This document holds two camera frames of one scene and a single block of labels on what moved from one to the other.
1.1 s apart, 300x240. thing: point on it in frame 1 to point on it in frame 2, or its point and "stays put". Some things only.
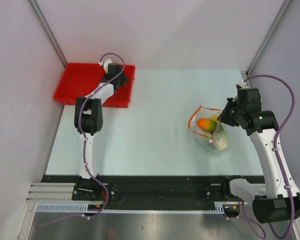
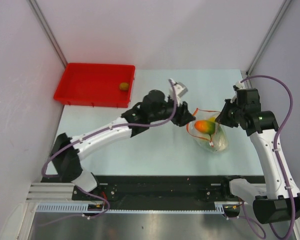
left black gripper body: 122,79 to 177,117
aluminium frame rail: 52,193 stays put
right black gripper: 224,117 stays put
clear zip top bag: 209,132 stays put
